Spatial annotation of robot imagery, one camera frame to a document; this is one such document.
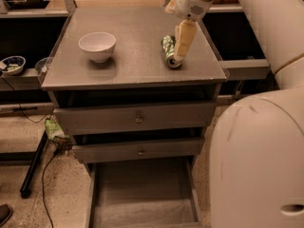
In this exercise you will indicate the green snack bag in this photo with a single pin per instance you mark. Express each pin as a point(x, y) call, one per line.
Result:
point(55, 132)

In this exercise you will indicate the clear plastic cup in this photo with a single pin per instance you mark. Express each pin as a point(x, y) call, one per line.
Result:
point(43, 65)

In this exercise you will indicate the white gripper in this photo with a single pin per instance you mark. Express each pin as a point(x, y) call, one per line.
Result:
point(189, 4)

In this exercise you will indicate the top grey drawer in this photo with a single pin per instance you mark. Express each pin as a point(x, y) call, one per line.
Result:
point(134, 117)

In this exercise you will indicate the green soda can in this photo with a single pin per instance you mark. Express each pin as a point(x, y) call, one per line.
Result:
point(167, 45)

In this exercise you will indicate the dark shoe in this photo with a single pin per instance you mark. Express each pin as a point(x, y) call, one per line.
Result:
point(5, 213)

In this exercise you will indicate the black metal floor bar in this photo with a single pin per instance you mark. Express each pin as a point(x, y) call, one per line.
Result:
point(25, 188)

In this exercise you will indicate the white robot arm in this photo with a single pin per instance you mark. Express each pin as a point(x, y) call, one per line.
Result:
point(256, 161)

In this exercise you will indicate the grey side shelf beam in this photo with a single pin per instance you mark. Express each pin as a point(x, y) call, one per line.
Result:
point(253, 69)

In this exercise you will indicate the grey left low shelf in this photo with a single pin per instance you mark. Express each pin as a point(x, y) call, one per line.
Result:
point(26, 80)

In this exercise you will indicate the white ceramic bowl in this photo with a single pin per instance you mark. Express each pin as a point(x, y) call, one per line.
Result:
point(97, 46)

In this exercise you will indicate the middle grey drawer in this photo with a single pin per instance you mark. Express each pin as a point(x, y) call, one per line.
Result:
point(138, 150)

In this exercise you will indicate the bottom grey open drawer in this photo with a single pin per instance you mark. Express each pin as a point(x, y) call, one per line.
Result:
point(156, 193)

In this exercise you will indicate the grey drawer cabinet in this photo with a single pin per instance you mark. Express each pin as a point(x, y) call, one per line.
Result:
point(135, 74)

